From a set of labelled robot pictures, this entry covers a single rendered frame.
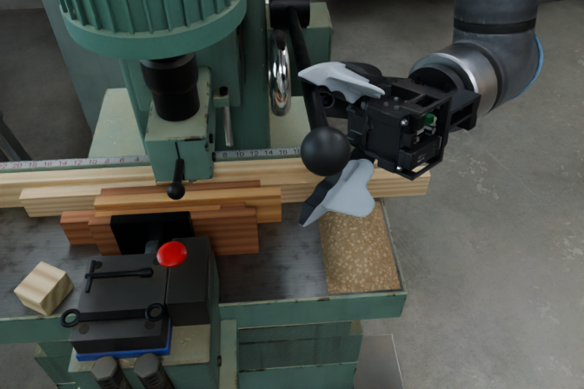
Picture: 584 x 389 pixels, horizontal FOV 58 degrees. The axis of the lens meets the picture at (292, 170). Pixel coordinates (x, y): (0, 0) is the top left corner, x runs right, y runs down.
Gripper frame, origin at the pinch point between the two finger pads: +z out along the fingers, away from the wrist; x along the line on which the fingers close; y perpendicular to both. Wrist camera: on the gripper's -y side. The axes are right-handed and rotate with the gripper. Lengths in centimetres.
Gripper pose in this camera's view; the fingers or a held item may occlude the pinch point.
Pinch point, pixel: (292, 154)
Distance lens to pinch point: 46.8
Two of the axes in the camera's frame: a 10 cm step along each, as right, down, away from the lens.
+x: 0.1, 8.5, 5.2
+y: 7.0, 3.6, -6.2
